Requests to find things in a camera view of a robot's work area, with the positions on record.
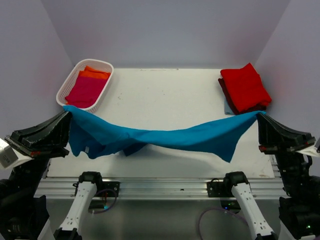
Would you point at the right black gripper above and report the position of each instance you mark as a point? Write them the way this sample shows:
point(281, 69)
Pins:
point(287, 142)

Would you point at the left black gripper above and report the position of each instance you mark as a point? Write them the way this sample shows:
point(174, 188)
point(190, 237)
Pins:
point(35, 142)

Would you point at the teal blue t shirt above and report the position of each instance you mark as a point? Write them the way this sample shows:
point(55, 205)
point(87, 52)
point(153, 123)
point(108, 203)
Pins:
point(97, 137)

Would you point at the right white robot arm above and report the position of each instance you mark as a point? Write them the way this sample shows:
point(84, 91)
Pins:
point(299, 212)

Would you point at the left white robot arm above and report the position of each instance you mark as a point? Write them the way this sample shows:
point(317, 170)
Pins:
point(25, 217)

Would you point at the folded light blue t shirt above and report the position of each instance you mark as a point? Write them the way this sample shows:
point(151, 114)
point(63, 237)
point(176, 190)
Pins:
point(227, 109)

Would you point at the folded red t shirt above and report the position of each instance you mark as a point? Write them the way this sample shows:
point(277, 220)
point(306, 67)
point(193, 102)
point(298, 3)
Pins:
point(244, 90)

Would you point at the magenta pink t shirt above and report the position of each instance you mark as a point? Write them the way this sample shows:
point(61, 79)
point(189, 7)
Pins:
point(85, 92)

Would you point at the white plastic laundry basket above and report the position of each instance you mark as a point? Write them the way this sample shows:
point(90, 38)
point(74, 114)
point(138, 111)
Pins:
point(71, 79)

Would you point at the orange t shirt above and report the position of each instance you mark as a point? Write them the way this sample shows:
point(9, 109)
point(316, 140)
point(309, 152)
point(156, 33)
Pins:
point(93, 73)

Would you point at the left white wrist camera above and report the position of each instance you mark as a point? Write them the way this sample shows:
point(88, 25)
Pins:
point(11, 158)

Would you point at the aluminium mounting rail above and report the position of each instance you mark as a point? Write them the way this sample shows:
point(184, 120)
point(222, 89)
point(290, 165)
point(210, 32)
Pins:
point(159, 188)

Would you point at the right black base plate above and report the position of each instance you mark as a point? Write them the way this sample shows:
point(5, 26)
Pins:
point(217, 188)

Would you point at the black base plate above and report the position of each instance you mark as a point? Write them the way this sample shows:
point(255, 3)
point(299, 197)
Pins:
point(110, 188)
point(217, 188)

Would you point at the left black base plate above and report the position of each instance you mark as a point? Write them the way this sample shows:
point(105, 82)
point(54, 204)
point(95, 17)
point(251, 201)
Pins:
point(110, 188)

